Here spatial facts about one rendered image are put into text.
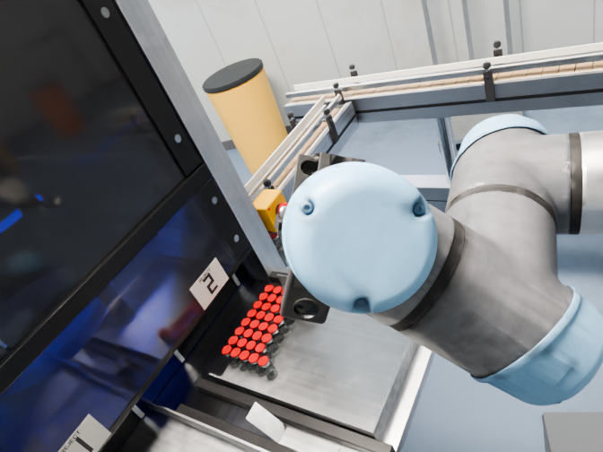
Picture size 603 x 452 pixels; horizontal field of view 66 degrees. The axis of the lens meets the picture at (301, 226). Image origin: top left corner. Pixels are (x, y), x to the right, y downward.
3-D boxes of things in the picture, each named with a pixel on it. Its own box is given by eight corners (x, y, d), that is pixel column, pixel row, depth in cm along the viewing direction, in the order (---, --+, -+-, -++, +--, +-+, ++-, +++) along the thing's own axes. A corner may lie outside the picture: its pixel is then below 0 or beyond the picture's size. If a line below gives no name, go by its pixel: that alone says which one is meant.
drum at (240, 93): (304, 142, 357) (268, 51, 316) (292, 173, 324) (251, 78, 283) (254, 152, 372) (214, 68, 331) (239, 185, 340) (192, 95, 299)
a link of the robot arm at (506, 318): (608, 243, 31) (468, 156, 30) (631, 398, 23) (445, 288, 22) (520, 295, 36) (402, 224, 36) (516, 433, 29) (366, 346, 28)
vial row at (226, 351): (229, 367, 91) (219, 352, 88) (275, 298, 101) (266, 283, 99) (238, 369, 90) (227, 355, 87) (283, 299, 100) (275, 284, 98)
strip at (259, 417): (259, 436, 77) (244, 418, 74) (268, 420, 79) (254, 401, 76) (332, 465, 69) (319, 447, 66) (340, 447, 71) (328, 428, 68)
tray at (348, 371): (216, 384, 89) (208, 374, 87) (283, 284, 104) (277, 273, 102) (379, 444, 69) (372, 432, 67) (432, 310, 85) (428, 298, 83)
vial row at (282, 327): (256, 375, 87) (245, 360, 84) (301, 302, 98) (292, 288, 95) (265, 378, 86) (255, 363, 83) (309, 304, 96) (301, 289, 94)
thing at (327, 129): (259, 270, 117) (233, 222, 108) (215, 264, 126) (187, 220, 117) (363, 125, 158) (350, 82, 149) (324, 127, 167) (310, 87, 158)
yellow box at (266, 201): (253, 230, 110) (240, 207, 106) (268, 211, 114) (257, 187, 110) (279, 233, 106) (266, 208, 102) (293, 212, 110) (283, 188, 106)
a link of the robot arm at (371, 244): (402, 360, 22) (249, 271, 22) (365, 302, 33) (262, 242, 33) (490, 220, 22) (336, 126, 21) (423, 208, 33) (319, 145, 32)
